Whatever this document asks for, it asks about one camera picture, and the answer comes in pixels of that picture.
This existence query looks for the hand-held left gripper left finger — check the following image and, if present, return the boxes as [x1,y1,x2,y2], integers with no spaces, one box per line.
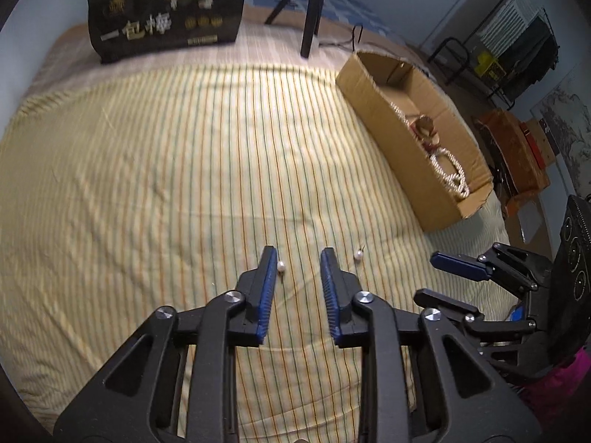
[53,245,279,443]

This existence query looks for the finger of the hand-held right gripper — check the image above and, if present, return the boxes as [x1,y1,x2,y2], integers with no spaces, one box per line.
[430,242,553,294]
[413,288,537,348]

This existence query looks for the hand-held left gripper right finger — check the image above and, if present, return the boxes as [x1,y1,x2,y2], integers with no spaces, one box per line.
[320,247,542,443]

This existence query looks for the thick long pearl necklace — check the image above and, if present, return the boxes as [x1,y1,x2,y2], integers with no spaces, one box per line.
[427,145,471,202]

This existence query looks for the brown leather wristwatch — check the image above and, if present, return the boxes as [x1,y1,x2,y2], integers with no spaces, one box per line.
[406,116,440,149]

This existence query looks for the cardboard box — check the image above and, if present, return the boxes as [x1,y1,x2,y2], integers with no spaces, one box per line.
[335,51,495,233]

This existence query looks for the magenta cloth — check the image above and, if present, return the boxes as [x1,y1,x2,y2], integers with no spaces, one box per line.
[516,345,591,431]

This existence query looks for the orange cloth covered box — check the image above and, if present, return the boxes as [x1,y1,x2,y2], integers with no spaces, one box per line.
[475,110,551,205]

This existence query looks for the yellow box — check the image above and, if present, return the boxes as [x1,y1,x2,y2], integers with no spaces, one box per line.
[475,51,507,82]

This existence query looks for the black shoe rack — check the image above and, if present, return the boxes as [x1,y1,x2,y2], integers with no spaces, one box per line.
[427,37,522,112]

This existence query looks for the dark hanging clothes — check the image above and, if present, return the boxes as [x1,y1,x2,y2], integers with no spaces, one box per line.
[499,15,562,99]

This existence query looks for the beige checked blanket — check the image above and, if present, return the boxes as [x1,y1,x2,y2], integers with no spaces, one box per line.
[28,7,416,97]

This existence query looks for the white striped towel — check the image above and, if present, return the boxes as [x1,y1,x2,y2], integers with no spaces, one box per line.
[478,0,539,59]

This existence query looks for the brown board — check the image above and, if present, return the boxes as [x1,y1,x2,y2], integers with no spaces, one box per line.
[418,0,509,63]

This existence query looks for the blue patterned bed sheet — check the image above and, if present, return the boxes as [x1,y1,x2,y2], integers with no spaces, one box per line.
[244,0,403,48]

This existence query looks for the black printed bag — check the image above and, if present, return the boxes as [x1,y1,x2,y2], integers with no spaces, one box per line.
[86,0,250,65]

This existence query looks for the wall picture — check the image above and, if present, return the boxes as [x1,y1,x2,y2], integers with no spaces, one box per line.
[531,69,591,205]

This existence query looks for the black power cable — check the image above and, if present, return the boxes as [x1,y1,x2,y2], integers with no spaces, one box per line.
[318,24,366,52]

